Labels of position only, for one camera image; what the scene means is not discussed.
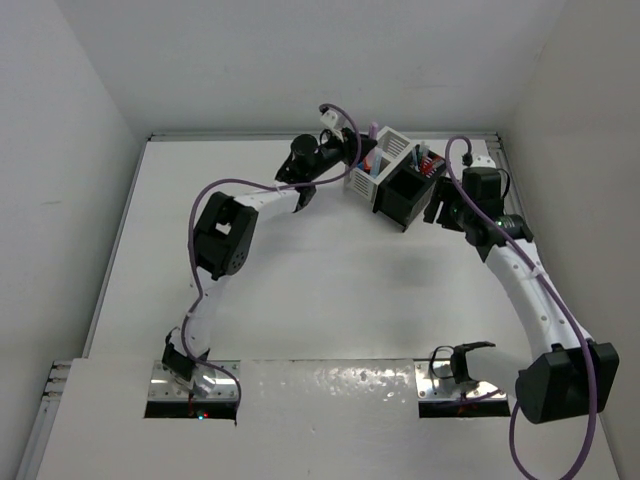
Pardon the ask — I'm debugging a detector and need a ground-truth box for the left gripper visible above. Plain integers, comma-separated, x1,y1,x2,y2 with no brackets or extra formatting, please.
308,127,376,181

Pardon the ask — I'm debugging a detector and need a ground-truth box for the light blue highlighter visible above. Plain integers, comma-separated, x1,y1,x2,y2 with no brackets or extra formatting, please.
370,150,382,178

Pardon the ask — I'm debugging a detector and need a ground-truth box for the blue gel pen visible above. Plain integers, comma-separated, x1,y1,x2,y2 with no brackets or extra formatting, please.
412,145,422,172

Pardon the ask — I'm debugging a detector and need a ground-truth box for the lilac highlighter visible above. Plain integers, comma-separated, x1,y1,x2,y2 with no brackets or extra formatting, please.
368,122,379,141

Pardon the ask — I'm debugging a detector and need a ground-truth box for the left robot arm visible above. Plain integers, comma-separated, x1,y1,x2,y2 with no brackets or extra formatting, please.
162,124,378,398

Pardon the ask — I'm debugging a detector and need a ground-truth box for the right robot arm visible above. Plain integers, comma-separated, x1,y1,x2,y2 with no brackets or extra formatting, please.
424,167,620,424

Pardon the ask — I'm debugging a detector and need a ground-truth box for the white slotted container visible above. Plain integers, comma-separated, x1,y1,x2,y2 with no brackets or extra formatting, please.
345,126,413,204

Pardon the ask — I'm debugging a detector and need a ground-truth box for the black slotted container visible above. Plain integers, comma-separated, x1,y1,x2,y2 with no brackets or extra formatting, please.
372,144,446,232

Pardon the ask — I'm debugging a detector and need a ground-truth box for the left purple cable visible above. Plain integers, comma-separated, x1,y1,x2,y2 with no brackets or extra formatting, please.
180,102,363,416

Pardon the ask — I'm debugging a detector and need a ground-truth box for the purple cable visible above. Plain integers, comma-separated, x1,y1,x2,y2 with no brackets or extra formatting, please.
180,102,363,416
444,136,599,480

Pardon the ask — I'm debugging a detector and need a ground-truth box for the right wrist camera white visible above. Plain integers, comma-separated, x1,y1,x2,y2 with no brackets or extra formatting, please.
462,153,497,171

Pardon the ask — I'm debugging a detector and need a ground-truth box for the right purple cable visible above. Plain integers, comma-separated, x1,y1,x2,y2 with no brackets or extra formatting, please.
444,136,599,480

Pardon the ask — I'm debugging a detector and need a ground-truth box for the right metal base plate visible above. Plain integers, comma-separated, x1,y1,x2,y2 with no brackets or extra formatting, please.
414,358,507,403

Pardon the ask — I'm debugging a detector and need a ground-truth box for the metal base plate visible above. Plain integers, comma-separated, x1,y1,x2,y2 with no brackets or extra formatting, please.
414,358,507,403
147,360,239,402

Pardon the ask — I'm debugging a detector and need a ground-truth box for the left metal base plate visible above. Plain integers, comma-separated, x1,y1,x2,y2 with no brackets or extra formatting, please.
147,360,239,402

